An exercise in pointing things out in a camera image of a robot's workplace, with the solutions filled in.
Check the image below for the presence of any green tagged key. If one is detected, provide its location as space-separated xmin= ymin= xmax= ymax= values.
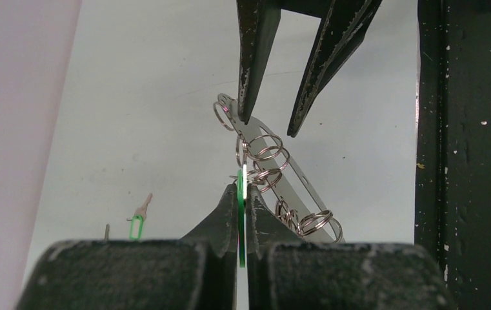
xmin=236 ymin=165 xmax=247 ymax=268
xmin=127 ymin=193 xmax=153 ymax=240

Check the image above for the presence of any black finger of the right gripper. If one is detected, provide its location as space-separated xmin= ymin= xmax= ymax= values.
xmin=236 ymin=0 xmax=281 ymax=124
xmin=287 ymin=0 xmax=382 ymax=138

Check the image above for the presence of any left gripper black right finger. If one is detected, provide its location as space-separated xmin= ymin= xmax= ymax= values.
xmin=246 ymin=186 xmax=455 ymax=309

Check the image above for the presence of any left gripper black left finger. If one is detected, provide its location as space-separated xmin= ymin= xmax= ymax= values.
xmin=16 ymin=184 xmax=237 ymax=309

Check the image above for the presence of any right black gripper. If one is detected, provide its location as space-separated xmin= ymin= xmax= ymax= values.
xmin=413 ymin=1 xmax=491 ymax=309

